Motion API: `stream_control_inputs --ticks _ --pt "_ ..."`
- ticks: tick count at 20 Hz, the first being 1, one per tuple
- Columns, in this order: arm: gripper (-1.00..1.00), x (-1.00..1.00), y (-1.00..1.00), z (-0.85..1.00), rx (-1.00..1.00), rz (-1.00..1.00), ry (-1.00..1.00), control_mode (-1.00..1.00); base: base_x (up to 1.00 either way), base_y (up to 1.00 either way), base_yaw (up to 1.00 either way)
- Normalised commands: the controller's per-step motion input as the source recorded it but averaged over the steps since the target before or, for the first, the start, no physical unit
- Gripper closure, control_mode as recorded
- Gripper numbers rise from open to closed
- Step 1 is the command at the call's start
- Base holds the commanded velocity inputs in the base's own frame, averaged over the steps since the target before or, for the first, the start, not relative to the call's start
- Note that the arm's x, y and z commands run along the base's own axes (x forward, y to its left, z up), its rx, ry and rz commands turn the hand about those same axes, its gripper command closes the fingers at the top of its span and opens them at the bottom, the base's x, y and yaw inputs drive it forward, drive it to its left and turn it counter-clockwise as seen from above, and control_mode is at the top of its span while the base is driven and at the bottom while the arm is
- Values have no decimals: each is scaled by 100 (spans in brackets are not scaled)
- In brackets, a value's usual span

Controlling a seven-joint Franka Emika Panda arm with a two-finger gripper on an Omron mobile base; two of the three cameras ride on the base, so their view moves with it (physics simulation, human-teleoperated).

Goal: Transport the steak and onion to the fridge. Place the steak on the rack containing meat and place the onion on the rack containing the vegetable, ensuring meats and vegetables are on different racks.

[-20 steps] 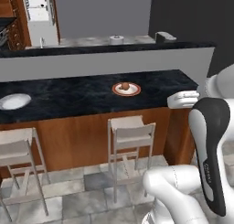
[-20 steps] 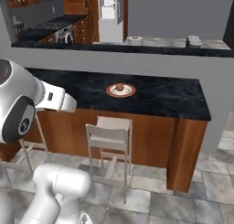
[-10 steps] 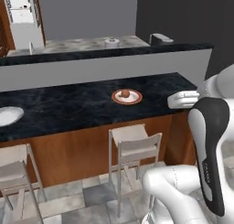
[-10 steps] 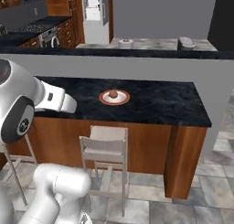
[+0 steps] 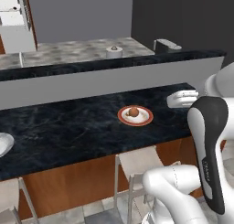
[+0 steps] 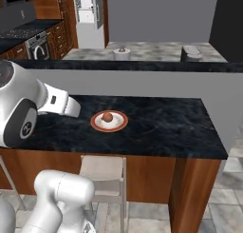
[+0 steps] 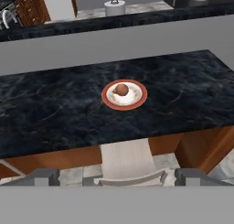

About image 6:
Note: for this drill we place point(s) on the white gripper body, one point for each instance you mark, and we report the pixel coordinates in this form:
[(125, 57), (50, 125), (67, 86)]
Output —
[(70, 106)]

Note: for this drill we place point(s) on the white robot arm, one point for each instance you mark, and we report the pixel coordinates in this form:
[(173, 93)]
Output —
[(19, 116)]

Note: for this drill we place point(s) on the brown onion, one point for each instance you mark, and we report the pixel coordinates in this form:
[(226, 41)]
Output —
[(107, 117)]

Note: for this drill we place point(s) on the white open fridge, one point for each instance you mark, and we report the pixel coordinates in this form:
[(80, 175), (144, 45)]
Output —
[(88, 7)]

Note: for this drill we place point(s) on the red-rimmed white plate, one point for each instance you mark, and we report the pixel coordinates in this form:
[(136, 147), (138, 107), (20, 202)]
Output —
[(117, 121)]

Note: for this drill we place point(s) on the beige bar stool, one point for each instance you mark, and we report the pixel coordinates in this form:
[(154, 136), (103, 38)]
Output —
[(104, 176)]

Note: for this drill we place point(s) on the wooden kitchen cupboards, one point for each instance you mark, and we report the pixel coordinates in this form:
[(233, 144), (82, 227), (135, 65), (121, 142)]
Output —
[(63, 24)]

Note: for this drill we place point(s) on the black hob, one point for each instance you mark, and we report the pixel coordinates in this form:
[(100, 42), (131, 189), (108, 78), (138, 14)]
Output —
[(23, 31)]

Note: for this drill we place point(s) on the wooden kitchen island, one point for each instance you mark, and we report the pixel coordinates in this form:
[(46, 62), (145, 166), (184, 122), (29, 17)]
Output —
[(152, 167)]

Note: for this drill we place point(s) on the grey range hood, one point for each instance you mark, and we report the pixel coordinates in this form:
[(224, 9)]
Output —
[(15, 13)]

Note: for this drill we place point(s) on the grey toaster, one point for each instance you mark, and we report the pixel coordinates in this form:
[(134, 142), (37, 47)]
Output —
[(191, 52)]

